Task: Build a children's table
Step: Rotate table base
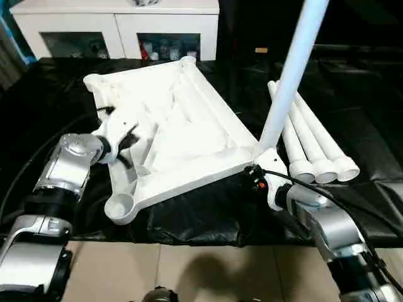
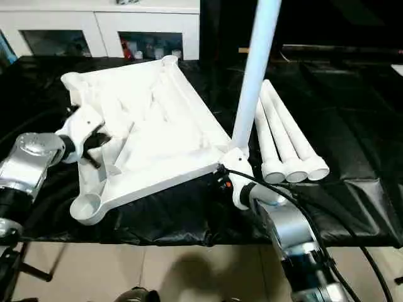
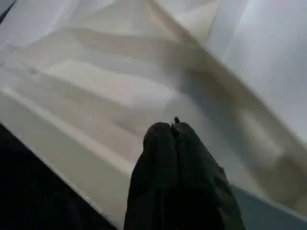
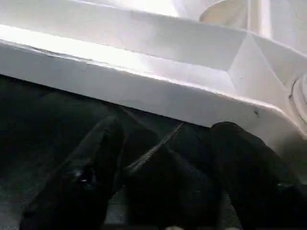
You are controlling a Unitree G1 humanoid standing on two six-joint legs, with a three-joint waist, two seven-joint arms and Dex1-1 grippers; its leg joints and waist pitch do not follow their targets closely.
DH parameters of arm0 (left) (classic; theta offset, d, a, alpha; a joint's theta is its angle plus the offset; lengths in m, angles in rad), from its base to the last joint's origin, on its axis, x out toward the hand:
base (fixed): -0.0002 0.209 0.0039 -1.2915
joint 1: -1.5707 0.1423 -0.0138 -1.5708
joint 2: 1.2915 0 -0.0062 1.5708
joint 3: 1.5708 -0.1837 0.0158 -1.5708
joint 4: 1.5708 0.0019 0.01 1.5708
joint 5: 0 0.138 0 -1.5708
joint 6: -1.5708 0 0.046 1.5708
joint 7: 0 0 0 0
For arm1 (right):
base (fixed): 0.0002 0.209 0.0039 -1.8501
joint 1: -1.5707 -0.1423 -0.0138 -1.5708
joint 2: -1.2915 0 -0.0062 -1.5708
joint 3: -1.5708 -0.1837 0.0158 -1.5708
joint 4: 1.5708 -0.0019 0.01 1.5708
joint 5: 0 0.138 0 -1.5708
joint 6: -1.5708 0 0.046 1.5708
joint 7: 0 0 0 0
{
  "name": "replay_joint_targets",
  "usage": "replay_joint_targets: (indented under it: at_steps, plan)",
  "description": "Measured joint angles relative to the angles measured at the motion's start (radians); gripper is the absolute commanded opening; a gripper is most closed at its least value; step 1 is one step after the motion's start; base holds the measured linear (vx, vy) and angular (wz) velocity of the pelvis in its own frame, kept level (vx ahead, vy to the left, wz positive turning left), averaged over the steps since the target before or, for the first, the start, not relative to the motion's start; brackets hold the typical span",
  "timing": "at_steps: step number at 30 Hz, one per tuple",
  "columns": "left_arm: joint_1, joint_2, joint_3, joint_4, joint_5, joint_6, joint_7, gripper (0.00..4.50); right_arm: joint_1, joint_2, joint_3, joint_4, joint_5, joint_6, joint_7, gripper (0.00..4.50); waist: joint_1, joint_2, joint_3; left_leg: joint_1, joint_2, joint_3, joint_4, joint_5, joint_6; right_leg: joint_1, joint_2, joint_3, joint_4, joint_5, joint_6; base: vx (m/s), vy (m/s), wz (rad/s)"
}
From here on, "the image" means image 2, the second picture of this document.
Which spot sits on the blue box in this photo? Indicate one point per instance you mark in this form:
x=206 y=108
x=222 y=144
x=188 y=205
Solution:
x=6 y=47

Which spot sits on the small white box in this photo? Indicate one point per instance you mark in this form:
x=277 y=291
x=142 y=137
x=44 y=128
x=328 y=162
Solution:
x=176 y=54

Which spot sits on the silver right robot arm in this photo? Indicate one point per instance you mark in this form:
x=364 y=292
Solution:
x=289 y=226

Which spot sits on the small tan box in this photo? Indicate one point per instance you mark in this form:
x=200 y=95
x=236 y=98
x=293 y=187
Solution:
x=244 y=50

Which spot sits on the black metal stand frame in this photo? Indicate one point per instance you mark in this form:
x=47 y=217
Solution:
x=34 y=270

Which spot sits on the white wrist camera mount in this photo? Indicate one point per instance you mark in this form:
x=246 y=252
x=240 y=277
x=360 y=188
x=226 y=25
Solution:
x=78 y=129
x=239 y=176

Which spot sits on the white bottle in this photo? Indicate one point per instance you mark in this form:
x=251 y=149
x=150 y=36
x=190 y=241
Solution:
x=159 y=54

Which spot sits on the small white jar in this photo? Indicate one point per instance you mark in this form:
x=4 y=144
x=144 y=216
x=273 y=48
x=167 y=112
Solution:
x=139 y=55

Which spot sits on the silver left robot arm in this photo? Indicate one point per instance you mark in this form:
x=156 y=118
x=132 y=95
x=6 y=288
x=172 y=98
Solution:
x=28 y=157

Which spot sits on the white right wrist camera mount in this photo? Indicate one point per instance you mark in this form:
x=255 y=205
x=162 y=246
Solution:
x=239 y=176

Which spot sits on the red bottle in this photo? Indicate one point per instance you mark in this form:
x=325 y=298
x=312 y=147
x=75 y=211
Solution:
x=127 y=50

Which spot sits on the white flat board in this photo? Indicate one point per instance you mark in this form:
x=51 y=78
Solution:
x=397 y=70

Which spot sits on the white plastic table top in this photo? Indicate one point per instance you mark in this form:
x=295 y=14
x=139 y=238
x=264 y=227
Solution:
x=151 y=132

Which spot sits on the dark rounded robot part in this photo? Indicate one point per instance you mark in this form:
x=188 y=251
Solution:
x=140 y=295

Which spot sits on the white plastic table leg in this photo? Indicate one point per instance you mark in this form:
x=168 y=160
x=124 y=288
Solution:
x=299 y=141
x=267 y=141
x=283 y=141
x=255 y=78

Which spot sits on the black mat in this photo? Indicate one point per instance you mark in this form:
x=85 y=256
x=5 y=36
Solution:
x=346 y=126

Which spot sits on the white cabinet with glass doors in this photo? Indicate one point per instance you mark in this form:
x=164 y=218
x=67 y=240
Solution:
x=94 y=22

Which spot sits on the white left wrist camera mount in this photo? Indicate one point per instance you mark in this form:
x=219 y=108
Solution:
x=78 y=129

